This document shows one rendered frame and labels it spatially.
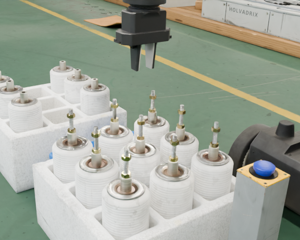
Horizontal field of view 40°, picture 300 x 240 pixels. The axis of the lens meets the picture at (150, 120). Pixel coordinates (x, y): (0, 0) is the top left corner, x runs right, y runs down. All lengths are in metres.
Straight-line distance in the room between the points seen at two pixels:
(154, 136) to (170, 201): 0.26
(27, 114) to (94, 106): 0.22
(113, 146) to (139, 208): 0.26
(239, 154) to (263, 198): 0.47
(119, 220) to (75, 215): 0.12
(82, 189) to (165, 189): 0.18
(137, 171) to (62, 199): 0.18
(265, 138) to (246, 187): 0.43
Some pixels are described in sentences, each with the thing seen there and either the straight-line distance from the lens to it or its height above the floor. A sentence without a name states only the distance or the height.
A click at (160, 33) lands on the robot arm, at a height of 0.53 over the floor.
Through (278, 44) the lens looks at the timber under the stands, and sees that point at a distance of 3.05.
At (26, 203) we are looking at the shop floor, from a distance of 1.26.
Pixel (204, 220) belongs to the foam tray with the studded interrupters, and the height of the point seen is 0.16.
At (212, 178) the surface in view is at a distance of 0.94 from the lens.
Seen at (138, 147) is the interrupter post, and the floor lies 0.26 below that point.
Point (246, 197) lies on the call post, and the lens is 0.81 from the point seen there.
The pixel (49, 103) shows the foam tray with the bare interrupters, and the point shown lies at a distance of 1.51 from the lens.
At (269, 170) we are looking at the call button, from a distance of 0.79.
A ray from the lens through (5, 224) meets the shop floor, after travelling 1.20.
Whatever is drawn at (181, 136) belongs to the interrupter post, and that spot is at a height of 0.26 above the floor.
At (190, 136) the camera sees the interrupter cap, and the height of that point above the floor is 0.25.
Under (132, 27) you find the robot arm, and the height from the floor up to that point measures 0.54.
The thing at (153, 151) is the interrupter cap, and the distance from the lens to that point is 0.97.
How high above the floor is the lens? 0.71
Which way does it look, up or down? 24 degrees down
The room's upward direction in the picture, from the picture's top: 2 degrees clockwise
